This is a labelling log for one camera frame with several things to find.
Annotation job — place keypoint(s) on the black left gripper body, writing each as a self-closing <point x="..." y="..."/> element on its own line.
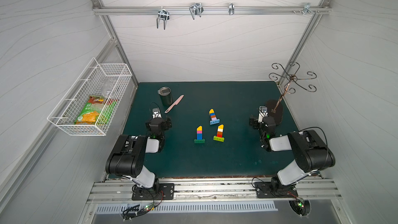
<point x="152" y="124"/>

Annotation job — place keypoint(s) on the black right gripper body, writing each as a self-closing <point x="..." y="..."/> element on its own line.
<point x="254" y="121"/>

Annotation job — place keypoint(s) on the lime green long lego brick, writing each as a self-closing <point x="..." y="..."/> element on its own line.
<point x="220" y="139"/>

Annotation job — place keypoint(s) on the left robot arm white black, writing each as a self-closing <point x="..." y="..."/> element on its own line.
<point x="128" y="156"/>

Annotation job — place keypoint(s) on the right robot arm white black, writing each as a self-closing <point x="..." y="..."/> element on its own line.
<point x="311" y="155"/>

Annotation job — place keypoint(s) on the black metal jewelry stand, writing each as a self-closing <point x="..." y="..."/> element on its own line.
<point x="275" y="107"/>

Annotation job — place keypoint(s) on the pink plastic knife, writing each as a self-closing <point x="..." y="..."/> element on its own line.
<point x="174" y="104"/>

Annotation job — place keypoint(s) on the dark green metal tumbler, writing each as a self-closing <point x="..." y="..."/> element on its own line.
<point x="165" y="94"/>

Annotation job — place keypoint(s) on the green snack bag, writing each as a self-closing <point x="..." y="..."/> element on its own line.
<point x="97" y="110"/>

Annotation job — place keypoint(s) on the metal hook clip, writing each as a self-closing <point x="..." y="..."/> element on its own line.
<point x="231" y="9"/>
<point x="163" y="17"/>
<point x="196" y="10"/>
<point x="307" y="10"/>

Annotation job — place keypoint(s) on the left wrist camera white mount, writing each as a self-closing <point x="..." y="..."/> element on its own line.
<point x="156" y="113"/>

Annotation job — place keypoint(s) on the light blue lego base plate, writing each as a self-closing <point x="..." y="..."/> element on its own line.
<point x="214" y="121"/>

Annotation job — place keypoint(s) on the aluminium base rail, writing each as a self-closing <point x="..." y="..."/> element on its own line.
<point x="212" y="189"/>

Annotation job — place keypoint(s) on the white wire basket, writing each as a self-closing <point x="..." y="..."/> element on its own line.
<point x="109" y="80"/>

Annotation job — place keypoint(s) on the aluminium crossbar rail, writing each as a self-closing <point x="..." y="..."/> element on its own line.
<point x="208" y="10"/>

